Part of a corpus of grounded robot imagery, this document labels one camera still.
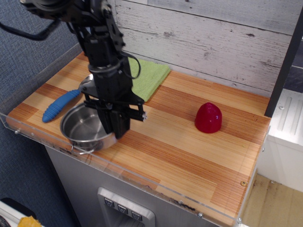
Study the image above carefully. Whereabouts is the blue handled spoon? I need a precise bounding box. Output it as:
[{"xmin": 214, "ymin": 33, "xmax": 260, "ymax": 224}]
[{"xmin": 42, "ymin": 74, "xmax": 97, "ymax": 123}]

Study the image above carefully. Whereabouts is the grey toy fridge cabinet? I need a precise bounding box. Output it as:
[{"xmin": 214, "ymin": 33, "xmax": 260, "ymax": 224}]
[{"xmin": 46, "ymin": 147, "xmax": 214, "ymax": 227}]

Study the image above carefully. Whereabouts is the small steel pot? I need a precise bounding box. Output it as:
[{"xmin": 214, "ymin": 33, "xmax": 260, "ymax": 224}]
[{"xmin": 60, "ymin": 104, "xmax": 117, "ymax": 155}]

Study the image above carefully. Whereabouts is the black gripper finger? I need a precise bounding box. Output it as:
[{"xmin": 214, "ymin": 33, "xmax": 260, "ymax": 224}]
[
  {"xmin": 96, "ymin": 106, "xmax": 113, "ymax": 133},
  {"xmin": 111, "ymin": 111, "xmax": 130, "ymax": 139}
]

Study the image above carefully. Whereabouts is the red plastic strawberry toy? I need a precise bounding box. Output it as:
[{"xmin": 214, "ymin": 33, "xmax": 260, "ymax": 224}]
[{"xmin": 195, "ymin": 102, "xmax": 223, "ymax": 133}]

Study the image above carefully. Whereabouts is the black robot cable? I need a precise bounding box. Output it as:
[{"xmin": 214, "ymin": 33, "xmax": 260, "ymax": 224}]
[{"xmin": 0, "ymin": 18, "xmax": 142, "ymax": 80}]

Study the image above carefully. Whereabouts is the black vertical post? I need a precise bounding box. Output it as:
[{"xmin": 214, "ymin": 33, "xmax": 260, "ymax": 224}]
[{"xmin": 264, "ymin": 9, "xmax": 303, "ymax": 117}]

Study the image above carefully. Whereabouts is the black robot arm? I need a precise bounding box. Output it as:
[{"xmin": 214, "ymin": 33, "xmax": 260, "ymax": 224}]
[{"xmin": 21, "ymin": 0, "xmax": 146, "ymax": 139}]

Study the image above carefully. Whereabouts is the white cabinet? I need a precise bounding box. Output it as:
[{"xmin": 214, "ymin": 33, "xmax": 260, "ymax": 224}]
[{"xmin": 256, "ymin": 89, "xmax": 303, "ymax": 192}]

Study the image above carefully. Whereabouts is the clear acrylic table guard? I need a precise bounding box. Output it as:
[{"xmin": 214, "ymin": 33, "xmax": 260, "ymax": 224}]
[{"xmin": 0, "ymin": 47, "xmax": 270, "ymax": 227}]

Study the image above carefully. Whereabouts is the green folded cloth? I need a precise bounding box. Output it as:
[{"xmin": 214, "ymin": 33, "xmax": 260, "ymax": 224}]
[{"xmin": 128, "ymin": 57, "xmax": 171, "ymax": 102}]

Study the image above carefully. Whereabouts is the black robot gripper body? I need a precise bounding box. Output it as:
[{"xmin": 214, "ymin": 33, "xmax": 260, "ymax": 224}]
[{"xmin": 81, "ymin": 62, "xmax": 147, "ymax": 121}]

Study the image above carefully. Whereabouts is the yellow object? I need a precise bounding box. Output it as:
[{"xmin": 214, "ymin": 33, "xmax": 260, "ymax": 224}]
[{"xmin": 17, "ymin": 216, "xmax": 42, "ymax": 227}]

